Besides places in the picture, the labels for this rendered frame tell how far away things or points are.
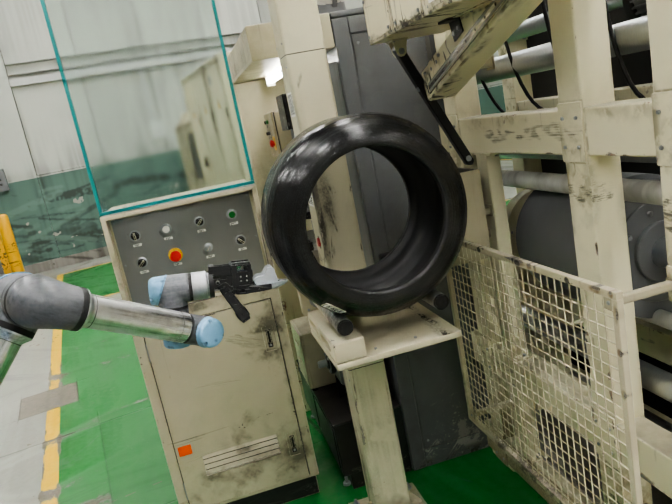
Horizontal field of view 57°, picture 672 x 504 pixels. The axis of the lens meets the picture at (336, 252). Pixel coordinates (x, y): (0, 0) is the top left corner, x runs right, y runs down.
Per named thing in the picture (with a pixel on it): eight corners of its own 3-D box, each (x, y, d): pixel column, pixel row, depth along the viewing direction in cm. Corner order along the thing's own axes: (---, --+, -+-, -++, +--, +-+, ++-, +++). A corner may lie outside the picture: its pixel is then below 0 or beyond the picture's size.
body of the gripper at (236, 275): (253, 263, 166) (207, 268, 163) (256, 295, 167) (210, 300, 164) (250, 258, 173) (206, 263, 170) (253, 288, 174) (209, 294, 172)
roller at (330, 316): (327, 294, 201) (320, 307, 202) (315, 288, 200) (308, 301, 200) (357, 324, 168) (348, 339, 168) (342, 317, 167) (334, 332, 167)
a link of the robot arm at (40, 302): (31, 271, 123) (231, 312, 157) (13, 269, 131) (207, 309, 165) (16, 329, 122) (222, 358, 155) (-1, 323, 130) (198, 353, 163)
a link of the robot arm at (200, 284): (194, 303, 164) (193, 296, 171) (211, 301, 165) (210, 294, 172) (190, 275, 162) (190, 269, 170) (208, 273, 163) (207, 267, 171)
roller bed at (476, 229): (428, 257, 224) (415, 175, 218) (466, 247, 227) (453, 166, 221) (451, 267, 205) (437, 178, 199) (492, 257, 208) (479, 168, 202)
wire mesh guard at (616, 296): (468, 419, 227) (439, 233, 213) (473, 417, 228) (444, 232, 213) (644, 585, 141) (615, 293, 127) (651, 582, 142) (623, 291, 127)
